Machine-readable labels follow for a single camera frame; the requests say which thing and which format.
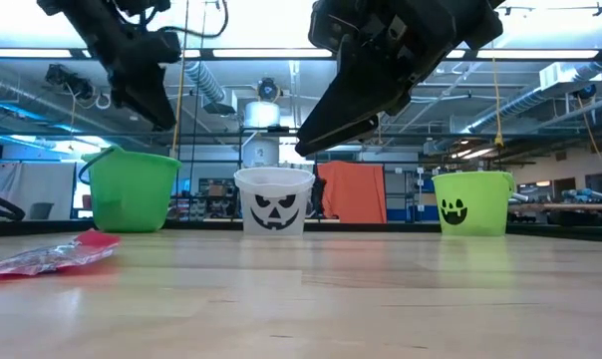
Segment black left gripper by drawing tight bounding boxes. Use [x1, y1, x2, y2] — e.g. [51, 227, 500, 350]
[99, 37, 178, 131]

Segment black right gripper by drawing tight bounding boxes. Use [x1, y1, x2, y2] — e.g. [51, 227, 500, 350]
[294, 0, 456, 159]

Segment black metal shelf rack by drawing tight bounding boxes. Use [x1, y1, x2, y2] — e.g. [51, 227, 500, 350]
[173, 124, 320, 223]

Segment orange cloth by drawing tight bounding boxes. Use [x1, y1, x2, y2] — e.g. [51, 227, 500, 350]
[316, 160, 388, 224]

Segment white cylinder tank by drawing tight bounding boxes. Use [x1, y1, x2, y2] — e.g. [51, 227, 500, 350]
[242, 138, 281, 169]
[243, 101, 281, 130]

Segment white jack-o-lantern bucket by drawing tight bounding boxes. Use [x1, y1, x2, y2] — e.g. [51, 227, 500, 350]
[233, 167, 316, 237]

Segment dark green plastic bucket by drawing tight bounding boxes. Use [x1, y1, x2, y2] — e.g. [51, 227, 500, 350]
[78, 146, 182, 234]

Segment blue white cabinet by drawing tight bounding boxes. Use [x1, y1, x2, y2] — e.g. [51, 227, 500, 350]
[386, 167, 435, 223]

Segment grey chair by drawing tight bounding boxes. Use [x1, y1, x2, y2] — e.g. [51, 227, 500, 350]
[27, 201, 56, 221]

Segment white cloth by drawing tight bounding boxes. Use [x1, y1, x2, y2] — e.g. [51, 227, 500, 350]
[0, 162, 78, 221]

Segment lime green jack-o-lantern bucket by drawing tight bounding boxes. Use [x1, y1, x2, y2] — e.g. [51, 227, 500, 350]
[431, 171, 515, 237]

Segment clear pink licorice pack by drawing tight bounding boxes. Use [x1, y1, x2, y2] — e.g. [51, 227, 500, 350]
[0, 228, 123, 278]

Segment white ceiling unit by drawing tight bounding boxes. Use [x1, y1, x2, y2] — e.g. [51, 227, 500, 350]
[538, 62, 602, 92]

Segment blue rolled mats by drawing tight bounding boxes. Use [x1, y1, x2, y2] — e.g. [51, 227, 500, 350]
[562, 187, 602, 203]

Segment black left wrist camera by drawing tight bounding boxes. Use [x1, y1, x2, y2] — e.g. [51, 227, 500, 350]
[126, 29, 182, 66]

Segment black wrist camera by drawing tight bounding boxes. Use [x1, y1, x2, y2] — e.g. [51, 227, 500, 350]
[308, 0, 362, 54]
[126, 29, 182, 66]

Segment silver spiral air duct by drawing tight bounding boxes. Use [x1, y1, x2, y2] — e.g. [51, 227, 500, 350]
[183, 60, 227, 104]

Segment black hanging camera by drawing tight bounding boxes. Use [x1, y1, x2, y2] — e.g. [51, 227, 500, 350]
[256, 77, 282, 104]
[44, 63, 114, 111]

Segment black left camera cable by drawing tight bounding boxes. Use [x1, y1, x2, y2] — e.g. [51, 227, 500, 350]
[111, 0, 230, 40]

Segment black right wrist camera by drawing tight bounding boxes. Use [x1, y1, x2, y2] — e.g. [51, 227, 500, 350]
[308, 0, 362, 54]

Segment yellow hanging rope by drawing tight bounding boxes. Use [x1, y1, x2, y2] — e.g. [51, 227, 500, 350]
[485, 49, 505, 151]

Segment black curved hose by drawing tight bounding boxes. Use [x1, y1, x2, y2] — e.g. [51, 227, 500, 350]
[0, 191, 27, 222]

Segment long silver air duct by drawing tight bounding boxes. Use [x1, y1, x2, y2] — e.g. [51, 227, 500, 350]
[459, 59, 602, 134]

